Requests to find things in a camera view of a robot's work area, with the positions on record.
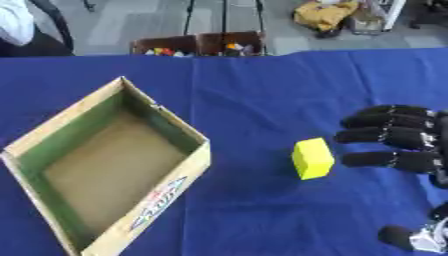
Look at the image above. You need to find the yellow block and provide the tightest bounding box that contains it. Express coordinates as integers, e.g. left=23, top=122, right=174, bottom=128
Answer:
left=290, top=137, right=336, bottom=181

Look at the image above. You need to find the yellow bag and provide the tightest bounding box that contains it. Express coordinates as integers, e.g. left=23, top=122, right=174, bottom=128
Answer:
left=290, top=0, right=361, bottom=33

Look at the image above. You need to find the tan cardboard box green inside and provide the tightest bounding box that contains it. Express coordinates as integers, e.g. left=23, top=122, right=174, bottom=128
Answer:
left=0, top=76, right=214, bottom=256

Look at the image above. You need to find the black tripod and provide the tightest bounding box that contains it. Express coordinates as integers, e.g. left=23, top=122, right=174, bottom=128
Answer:
left=182, top=0, right=268, bottom=56

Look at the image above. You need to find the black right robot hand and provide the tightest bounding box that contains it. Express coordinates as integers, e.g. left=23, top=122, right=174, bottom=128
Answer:
left=332, top=104, right=448, bottom=254

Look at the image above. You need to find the brown crate of toys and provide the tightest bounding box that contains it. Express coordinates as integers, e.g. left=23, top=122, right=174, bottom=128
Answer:
left=129, top=30, right=268, bottom=57

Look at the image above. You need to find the person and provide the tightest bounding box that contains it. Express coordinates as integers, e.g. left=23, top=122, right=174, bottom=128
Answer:
left=0, top=0, right=76, bottom=58

